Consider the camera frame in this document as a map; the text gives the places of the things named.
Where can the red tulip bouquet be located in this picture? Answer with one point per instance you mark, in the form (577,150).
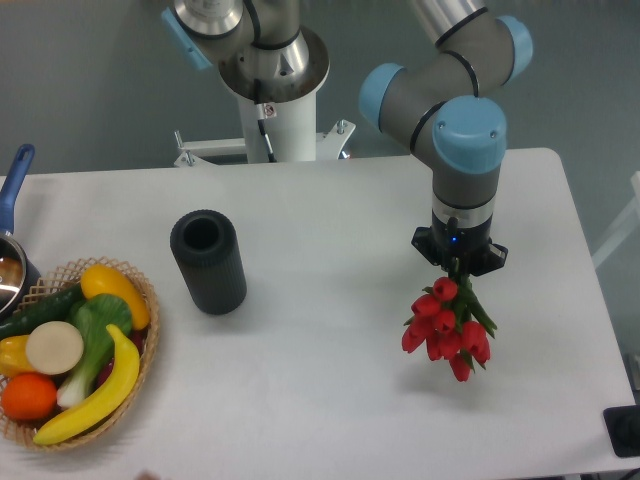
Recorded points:
(450,323)

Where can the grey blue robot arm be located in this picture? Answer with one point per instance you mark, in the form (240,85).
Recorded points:
(441,113)

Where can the white chair frame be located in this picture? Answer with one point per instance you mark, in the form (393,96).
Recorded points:
(624,224)

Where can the yellow banana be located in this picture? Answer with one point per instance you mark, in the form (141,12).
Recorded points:
(103,401)

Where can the green cucumber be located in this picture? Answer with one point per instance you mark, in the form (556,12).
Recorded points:
(54,307)

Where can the yellow bell pepper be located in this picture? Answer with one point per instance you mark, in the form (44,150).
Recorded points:
(13,358)

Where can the woven wicker basket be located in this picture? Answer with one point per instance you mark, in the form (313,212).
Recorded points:
(62,277)

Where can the blue handled saucepan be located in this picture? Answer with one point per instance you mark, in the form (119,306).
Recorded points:
(18,274)

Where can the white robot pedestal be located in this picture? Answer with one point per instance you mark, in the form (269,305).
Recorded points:
(272,133)

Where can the orange fruit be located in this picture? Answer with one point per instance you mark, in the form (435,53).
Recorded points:
(29,396)

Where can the green leek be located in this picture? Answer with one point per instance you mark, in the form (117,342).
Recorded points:
(91,318)

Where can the yellow lemon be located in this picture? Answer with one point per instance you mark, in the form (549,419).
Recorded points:
(101,279)

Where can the dark grey ribbed vase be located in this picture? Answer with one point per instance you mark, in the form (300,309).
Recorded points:
(205,246)

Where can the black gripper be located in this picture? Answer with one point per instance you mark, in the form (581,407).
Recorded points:
(458,240)

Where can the black device at edge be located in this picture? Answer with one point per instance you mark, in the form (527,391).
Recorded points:
(622,425)

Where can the beige round disc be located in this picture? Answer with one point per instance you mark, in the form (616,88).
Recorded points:
(54,348)

